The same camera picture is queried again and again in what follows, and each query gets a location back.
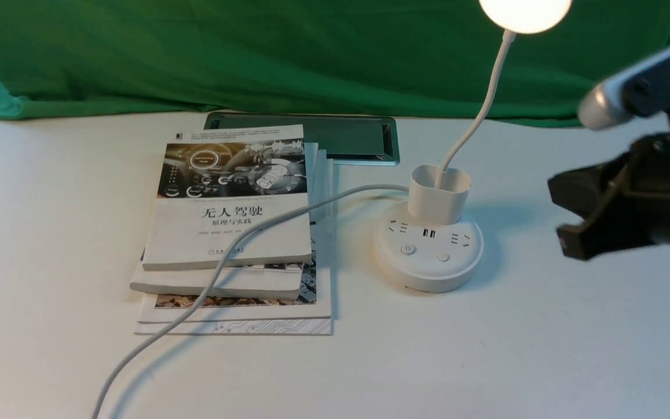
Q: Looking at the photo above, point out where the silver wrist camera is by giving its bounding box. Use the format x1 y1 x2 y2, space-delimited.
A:
578 39 670 130

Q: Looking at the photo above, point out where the white desk lamp with sockets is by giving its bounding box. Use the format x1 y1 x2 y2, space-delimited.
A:
374 1 572 293

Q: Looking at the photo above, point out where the top book with car cover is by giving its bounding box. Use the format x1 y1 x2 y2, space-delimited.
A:
141 125 318 271

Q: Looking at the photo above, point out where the bottom book with circuit pattern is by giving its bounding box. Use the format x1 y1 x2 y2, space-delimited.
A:
134 150 336 336

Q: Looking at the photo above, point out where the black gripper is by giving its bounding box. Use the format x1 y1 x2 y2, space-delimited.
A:
547 56 670 261

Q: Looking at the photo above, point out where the green backdrop cloth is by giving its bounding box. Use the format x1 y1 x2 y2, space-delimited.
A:
0 1 670 127

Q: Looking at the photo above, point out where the white power cable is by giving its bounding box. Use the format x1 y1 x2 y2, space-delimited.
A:
91 184 410 419

